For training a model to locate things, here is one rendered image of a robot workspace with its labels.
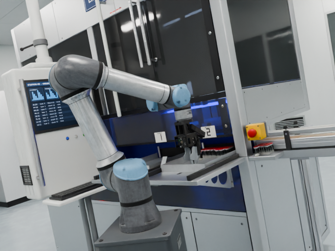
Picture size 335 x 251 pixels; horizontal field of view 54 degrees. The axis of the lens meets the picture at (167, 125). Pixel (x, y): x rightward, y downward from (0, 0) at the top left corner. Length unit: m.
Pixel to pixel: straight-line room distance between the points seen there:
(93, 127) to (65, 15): 1.45
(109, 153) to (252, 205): 0.78
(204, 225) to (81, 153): 0.87
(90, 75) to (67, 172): 1.07
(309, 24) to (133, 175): 5.46
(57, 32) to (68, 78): 1.53
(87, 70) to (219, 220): 1.10
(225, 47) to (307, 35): 4.73
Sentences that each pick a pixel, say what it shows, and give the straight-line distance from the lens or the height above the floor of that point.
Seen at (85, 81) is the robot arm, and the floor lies 1.31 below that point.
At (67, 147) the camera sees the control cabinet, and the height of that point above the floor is 1.06.
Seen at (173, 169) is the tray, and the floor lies 0.89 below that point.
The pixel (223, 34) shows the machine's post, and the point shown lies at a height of 1.47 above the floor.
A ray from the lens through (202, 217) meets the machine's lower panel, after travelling 1.88.
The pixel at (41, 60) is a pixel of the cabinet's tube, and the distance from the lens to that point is 2.16.
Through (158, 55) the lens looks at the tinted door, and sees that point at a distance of 1.87.
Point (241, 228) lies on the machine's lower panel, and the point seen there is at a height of 0.51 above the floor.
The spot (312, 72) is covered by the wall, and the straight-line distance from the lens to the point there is 6.25.
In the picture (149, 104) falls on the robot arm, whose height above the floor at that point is 1.21.
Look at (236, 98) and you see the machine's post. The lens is 1.59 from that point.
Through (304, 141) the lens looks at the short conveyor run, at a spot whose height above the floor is 0.92.
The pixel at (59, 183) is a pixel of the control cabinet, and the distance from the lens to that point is 2.06.
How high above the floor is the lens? 1.18
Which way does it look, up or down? 3 degrees down
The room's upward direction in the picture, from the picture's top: 11 degrees counter-clockwise
